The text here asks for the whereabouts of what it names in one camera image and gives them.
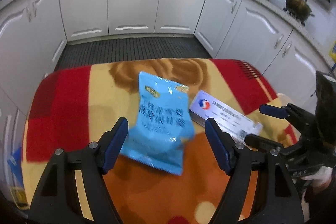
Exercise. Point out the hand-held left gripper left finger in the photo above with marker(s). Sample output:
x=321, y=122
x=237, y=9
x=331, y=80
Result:
x=115, y=146

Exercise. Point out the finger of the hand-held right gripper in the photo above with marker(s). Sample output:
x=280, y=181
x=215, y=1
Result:
x=260, y=141
x=273, y=111

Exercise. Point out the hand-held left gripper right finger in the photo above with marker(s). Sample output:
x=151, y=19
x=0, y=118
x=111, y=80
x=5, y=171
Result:
x=218, y=150

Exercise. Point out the white box with round logo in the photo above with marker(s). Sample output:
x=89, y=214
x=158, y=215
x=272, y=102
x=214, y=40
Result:
x=218, y=111

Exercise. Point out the blue snack packet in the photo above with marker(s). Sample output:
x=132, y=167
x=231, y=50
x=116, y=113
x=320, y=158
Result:
x=160, y=121

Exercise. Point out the person's right forearm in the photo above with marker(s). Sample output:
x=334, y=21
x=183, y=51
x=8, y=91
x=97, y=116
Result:
x=320, y=203

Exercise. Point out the person's right hand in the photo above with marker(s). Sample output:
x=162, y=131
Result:
x=321, y=175

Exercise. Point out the red yellow printed blanket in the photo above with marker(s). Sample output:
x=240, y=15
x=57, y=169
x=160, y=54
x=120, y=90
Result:
x=65, y=113

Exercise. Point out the dark ribbed floor mat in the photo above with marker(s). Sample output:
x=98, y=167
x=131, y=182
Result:
x=131, y=48

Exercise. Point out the blue plastic bag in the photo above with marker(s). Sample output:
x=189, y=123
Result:
x=15, y=163

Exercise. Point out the brass kettle pot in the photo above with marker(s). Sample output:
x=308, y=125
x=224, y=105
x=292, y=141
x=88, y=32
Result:
x=298, y=5

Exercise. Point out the white lower kitchen cabinets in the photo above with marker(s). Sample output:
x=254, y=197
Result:
x=131, y=3

